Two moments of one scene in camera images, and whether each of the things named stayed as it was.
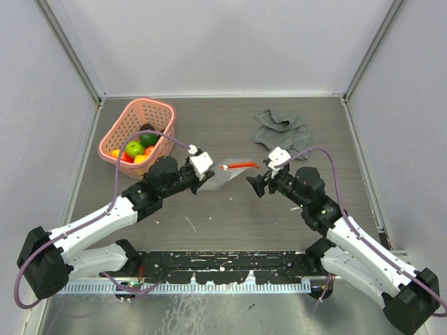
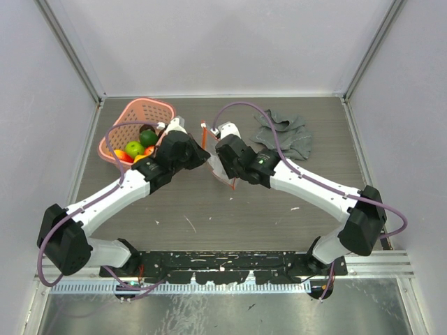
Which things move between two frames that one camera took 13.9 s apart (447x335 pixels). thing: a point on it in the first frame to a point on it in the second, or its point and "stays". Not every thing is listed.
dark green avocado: (148, 139) stays
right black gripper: (259, 182) to (232, 174)
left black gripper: (207, 175) to (200, 154)
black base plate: (230, 267) stays
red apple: (148, 150) stays
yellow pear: (140, 158) stays
